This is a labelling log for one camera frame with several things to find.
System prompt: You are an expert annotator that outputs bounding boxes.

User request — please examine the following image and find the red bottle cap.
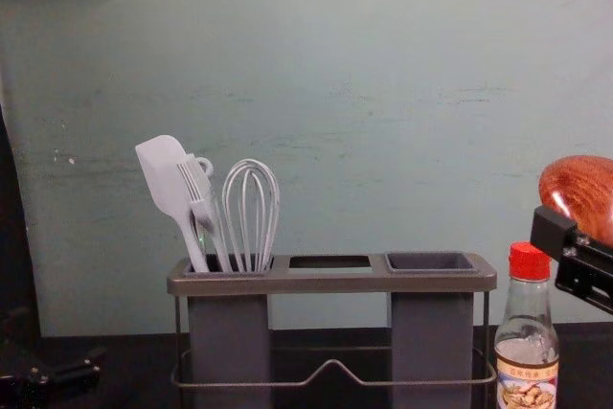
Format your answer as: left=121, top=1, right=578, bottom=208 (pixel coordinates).
left=508, top=241, right=553, bottom=282

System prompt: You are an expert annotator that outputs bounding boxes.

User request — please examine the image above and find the brown wooden spoon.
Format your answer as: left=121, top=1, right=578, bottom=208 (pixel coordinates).
left=537, top=154, right=613, bottom=250

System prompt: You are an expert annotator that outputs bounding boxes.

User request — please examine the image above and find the black table cloth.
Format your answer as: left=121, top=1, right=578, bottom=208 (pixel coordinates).
left=0, top=321, right=613, bottom=409

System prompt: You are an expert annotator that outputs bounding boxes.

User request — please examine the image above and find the grey plastic utensil cup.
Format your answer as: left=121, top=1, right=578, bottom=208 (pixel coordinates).
left=183, top=255, right=275, bottom=409
left=384, top=250, right=476, bottom=409

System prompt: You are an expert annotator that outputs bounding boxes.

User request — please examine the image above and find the grey metal utensil rack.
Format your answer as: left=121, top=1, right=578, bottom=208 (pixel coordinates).
left=166, top=252, right=498, bottom=409

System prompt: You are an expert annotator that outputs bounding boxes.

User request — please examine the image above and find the pale grey silicone whisk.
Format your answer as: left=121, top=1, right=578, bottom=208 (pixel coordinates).
left=220, top=157, right=281, bottom=273

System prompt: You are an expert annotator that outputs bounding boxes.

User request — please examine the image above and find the pale grey silicone spatula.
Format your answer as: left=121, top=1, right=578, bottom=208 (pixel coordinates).
left=134, top=134, right=211, bottom=273

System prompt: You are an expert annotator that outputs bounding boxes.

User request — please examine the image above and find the clear bottle with label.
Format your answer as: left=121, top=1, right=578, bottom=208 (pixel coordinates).
left=493, top=275, right=561, bottom=409

